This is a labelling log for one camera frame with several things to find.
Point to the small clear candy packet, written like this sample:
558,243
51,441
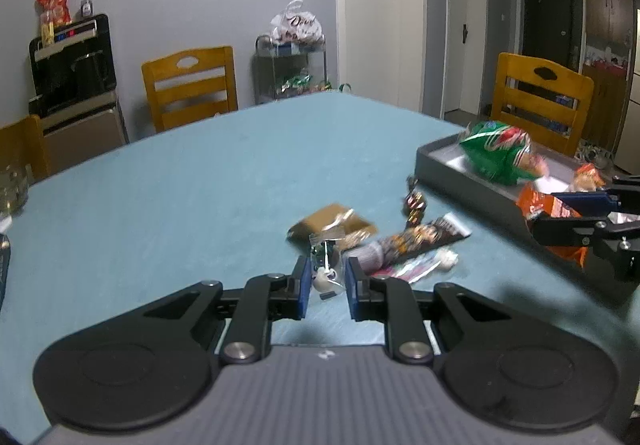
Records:
325,260

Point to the orange snack packet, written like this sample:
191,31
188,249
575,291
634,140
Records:
537,202

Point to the yellow bottle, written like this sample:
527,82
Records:
47,30

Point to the tan crumpled snack packet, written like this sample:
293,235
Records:
587,177

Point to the wooden chair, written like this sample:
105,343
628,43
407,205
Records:
510,80
220,75
20,145

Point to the dark door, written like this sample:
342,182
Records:
550,20

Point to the small brown shiny packet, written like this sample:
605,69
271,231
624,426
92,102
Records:
325,220

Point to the dark printed snack tube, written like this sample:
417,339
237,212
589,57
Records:
410,240

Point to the green prawn cracker bag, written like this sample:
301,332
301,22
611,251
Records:
492,150

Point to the metal cart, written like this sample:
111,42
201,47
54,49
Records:
265,70

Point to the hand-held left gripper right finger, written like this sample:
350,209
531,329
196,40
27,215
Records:
352,292

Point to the clear packet with pink rings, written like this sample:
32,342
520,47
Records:
425,265

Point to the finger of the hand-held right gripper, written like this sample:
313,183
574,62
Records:
585,202
560,230

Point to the white plastic bag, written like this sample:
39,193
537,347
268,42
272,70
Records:
295,22

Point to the glass jar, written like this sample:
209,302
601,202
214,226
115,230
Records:
12,190

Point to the white door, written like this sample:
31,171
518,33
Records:
465,0

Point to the red snack bag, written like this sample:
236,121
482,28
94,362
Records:
55,2

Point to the chocolate candy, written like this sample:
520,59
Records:
415,205

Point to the pile of colourful snack packets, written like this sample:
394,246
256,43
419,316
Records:
297,82

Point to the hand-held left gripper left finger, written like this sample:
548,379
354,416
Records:
301,292

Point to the grey cardboard box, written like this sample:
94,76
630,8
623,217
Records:
450,170

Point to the black coffee machine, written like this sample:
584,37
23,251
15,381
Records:
75,70

